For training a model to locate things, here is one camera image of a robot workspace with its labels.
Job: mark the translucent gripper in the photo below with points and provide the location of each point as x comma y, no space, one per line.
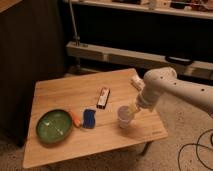
133,108

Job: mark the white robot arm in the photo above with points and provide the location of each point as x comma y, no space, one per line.
157,81

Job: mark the green ceramic bowl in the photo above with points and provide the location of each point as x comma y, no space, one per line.
54,126

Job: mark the brown rectangular harmonica box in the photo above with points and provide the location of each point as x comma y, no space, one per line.
103,98

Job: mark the blue sponge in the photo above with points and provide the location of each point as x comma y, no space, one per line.
89,118

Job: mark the orange carrot toy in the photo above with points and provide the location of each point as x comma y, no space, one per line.
76,120

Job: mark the wooden folding table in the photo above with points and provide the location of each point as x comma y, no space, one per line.
77,94

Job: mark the grey metal pole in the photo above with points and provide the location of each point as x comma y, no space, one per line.
76,36

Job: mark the upper wooden shelf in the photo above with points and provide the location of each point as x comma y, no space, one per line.
153,6

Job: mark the dark cabinet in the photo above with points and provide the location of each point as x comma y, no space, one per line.
31,49

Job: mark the black handle on rail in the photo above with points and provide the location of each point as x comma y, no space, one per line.
180,61

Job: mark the grey metal shelf rail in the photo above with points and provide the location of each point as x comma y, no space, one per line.
197,69

